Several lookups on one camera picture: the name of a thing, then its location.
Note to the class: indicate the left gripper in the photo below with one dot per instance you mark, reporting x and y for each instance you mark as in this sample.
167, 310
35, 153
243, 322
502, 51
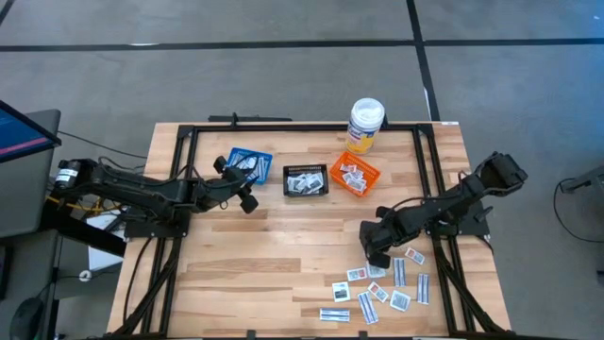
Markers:
231, 184

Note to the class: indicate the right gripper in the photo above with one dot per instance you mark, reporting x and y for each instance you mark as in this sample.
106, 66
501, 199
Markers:
391, 226

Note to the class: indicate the blue striped fabric bandage wrapper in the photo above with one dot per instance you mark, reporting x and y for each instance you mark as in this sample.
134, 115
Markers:
399, 272
262, 170
423, 288
334, 314
367, 307

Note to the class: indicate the blue plastic basket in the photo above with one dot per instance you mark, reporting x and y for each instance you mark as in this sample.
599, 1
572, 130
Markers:
269, 165

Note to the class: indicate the black plastic basket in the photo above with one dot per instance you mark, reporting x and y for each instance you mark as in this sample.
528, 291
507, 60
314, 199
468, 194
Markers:
286, 181

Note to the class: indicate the white packet black print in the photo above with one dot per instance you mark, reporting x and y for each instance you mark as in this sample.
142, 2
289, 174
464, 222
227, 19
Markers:
304, 185
292, 184
400, 300
315, 179
376, 271
341, 292

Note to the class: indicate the orange plastic basket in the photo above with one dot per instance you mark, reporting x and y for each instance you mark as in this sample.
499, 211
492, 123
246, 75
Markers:
336, 175

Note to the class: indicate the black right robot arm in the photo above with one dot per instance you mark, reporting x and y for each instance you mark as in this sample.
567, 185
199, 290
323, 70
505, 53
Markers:
472, 189

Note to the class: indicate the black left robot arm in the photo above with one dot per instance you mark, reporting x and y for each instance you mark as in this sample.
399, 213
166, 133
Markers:
141, 193

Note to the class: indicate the Lysol wipes canister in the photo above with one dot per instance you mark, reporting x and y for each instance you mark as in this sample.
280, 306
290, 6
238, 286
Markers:
365, 123

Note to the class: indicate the white paper sheet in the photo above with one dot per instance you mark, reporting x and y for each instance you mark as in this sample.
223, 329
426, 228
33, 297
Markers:
106, 262

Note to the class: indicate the black diagonal beam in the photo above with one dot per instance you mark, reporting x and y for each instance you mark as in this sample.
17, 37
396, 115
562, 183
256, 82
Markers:
85, 233

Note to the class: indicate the white tape roll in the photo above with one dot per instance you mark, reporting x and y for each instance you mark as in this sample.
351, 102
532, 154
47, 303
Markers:
85, 275

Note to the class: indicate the grey metal stand foot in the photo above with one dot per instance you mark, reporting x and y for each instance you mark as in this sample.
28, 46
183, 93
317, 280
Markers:
582, 179

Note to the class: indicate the monitor with blue screen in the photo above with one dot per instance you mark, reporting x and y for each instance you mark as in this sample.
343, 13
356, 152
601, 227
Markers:
19, 134

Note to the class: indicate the black computer mouse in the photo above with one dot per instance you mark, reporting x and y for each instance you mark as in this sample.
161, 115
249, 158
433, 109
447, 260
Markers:
26, 318

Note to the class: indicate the black edge bracket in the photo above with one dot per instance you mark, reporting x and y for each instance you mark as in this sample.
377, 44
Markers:
363, 334
251, 334

